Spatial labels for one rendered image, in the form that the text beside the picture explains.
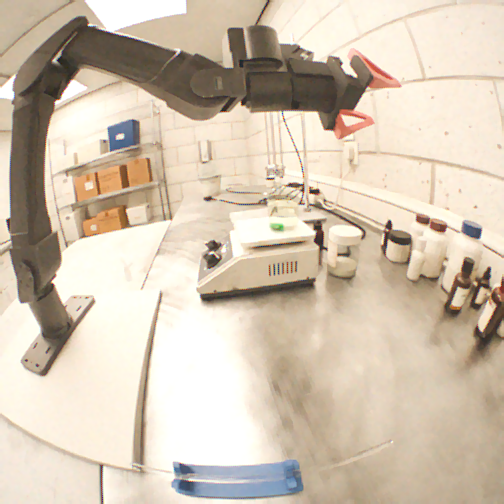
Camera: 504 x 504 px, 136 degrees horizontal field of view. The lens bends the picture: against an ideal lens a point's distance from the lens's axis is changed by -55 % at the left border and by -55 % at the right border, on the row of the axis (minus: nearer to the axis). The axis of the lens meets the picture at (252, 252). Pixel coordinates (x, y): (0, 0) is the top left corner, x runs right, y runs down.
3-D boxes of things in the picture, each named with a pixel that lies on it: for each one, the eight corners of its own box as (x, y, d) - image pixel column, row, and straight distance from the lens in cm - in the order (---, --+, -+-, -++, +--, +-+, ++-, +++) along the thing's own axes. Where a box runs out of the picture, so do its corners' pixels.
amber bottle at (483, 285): (468, 299, 47) (481, 262, 44) (476, 297, 49) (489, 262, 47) (476, 308, 46) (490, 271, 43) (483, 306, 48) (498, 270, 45)
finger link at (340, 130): (361, 113, 43) (312, 108, 39) (376, 88, 39) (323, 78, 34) (374, 143, 40) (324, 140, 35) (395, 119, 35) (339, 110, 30)
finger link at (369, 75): (376, 88, 39) (323, 79, 35) (394, 59, 36) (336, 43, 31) (394, 120, 35) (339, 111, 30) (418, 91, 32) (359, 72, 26)
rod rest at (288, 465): (178, 493, 22) (161, 489, 19) (179, 463, 22) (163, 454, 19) (302, 491, 21) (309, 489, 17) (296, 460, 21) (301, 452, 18)
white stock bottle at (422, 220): (411, 250, 59) (417, 211, 57) (429, 258, 58) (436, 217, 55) (401, 255, 55) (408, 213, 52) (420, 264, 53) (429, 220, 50)
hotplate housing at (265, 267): (198, 301, 37) (188, 256, 33) (202, 264, 48) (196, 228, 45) (329, 281, 40) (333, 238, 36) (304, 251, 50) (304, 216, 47)
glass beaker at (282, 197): (262, 235, 36) (258, 184, 34) (273, 224, 41) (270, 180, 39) (299, 238, 34) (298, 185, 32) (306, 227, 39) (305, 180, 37)
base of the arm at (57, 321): (83, 260, 42) (59, 262, 47) (12, 331, 31) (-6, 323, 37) (97, 299, 45) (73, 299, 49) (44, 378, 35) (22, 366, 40)
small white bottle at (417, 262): (408, 281, 45) (418, 240, 41) (404, 273, 47) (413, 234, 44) (421, 282, 46) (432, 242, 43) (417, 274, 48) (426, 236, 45)
